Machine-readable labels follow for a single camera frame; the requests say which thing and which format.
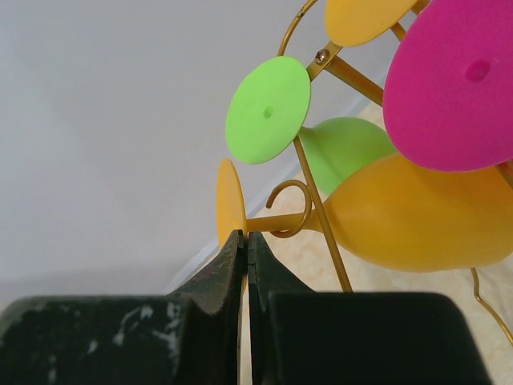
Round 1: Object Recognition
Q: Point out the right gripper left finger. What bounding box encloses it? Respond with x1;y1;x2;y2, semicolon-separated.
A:
1;230;244;384

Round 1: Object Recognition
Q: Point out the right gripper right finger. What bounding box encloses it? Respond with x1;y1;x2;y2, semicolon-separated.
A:
247;233;491;384

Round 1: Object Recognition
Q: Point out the orange wine glass front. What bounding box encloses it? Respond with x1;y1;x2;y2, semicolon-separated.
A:
216;153;512;272

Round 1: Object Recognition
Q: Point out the orange wine glass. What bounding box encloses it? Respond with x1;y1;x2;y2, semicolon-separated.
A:
325;0;417;47
216;153;512;272

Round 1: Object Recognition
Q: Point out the green plastic wine glass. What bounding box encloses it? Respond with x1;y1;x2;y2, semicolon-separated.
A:
225;56;397;196

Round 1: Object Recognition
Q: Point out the pink plastic wine glass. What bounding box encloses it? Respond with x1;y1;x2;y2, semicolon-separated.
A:
383;1;512;171

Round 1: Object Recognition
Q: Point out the orange wine glass back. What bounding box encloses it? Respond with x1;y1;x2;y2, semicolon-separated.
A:
325;0;417;47

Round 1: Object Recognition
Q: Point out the gold wire glass rack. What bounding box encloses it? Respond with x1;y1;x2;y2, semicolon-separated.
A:
265;0;513;342

